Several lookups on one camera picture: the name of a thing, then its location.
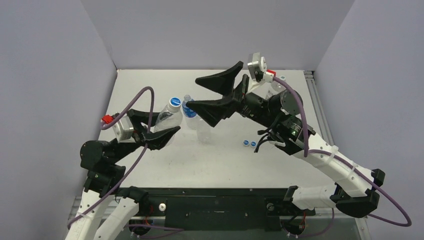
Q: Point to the aluminium rail frame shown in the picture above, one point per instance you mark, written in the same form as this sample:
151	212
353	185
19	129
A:
221	164

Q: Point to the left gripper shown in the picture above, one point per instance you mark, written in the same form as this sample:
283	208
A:
137	117

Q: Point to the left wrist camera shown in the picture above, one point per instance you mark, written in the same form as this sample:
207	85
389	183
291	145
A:
123	130

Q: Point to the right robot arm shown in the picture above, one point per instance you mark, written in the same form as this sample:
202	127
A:
354	188

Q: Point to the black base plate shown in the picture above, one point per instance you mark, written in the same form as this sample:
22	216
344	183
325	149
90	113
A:
217	209

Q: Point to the blue label bottle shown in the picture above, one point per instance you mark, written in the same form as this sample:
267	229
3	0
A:
191	118

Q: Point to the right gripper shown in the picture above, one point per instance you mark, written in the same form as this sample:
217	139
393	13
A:
240	96

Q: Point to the green orange label bottle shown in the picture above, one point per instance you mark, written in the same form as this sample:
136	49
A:
275	89

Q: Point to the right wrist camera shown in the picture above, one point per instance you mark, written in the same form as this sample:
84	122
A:
259	73

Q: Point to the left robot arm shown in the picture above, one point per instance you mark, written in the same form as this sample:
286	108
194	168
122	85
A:
105	207

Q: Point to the clear bottle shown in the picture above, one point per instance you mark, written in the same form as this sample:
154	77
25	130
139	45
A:
203	132
170	116

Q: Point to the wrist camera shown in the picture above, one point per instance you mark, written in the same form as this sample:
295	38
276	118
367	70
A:
123	130
259	73

